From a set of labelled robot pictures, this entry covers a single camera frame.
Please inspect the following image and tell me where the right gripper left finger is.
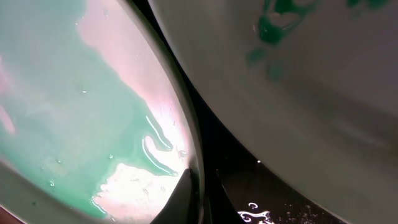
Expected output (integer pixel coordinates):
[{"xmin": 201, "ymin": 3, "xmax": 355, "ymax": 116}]
[{"xmin": 151, "ymin": 169, "xmax": 198, "ymax": 224}]

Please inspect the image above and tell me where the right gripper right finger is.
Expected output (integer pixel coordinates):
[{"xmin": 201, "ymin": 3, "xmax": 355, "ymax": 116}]
[{"xmin": 205, "ymin": 170, "xmax": 243, "ymax": 224}]

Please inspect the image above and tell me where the white plate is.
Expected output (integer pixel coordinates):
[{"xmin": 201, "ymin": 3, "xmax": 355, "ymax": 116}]
[{"xmin": 1, "ymin": 0, "xmax": 205, "ymax": 223}]

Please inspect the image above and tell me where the round black tray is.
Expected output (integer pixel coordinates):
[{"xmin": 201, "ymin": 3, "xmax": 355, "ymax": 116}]
[{"xmin": 136, "ymin": 1, "xmax": 340, "ymax": 223}]

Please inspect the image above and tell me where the mint plate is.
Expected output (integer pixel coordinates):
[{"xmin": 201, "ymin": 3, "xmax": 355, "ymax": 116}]
[{"xmin": 149, "ymin": 0, "xmax": 397, "ymax": 223}]

